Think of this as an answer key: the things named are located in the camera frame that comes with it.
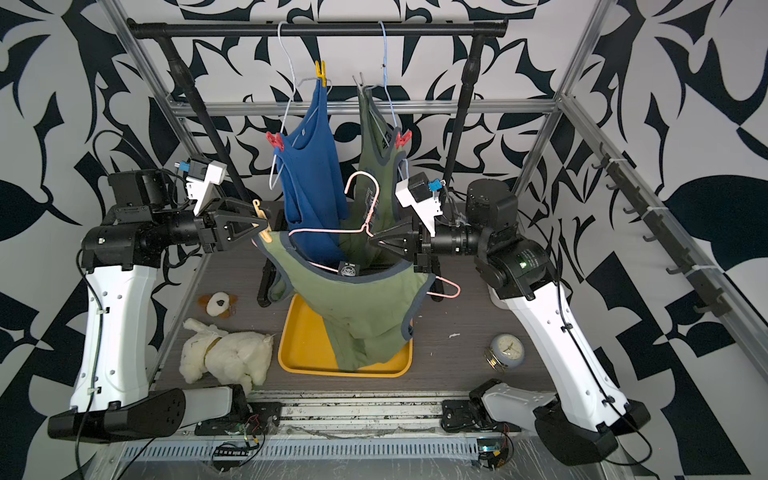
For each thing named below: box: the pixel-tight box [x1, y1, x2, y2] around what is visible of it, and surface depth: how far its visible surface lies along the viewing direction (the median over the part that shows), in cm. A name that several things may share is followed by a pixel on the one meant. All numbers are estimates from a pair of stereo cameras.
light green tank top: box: [255, 231, 436, 371], surface depth 58 cm
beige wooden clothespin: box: [252, 199, 271, 228], surface depth 54 cm
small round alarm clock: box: [490, 333, 525, 367], surface depth 83 cm
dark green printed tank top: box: [340, 85, 413, 273], surface depth 74 cm
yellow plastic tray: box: [278, 294, 414, 378], surface depth 86 cm
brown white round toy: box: [198, 291, 238, 319], surface depth 93 cm
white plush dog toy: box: [179, 318, 275, 395], surface depth 77 cm
